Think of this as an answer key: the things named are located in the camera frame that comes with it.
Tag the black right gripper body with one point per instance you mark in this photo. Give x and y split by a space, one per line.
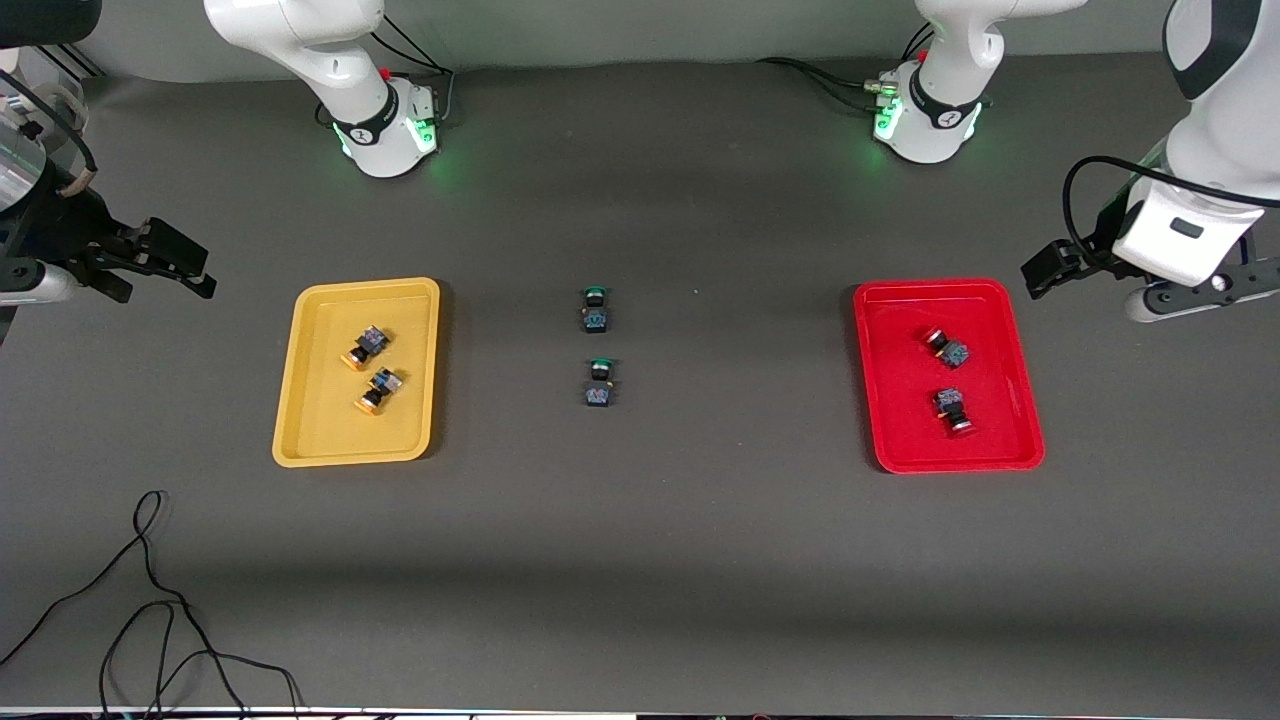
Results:
70 236

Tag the red push button switch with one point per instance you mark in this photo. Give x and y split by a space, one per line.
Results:
950 350
952 405

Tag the yellow push button switch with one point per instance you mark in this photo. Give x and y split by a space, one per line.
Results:
368 345
380 388

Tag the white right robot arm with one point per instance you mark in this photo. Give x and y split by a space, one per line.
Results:
300 30

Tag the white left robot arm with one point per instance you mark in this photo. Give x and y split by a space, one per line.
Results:
950 50

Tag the red plastic tray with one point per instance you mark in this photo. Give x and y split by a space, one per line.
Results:
900 400

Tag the yellow plastic tray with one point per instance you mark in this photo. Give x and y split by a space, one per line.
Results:
320 420

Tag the aluminium frame rail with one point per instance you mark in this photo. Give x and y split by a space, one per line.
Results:
70 62

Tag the green push button switch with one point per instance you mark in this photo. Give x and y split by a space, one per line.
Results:
596 318
599 392

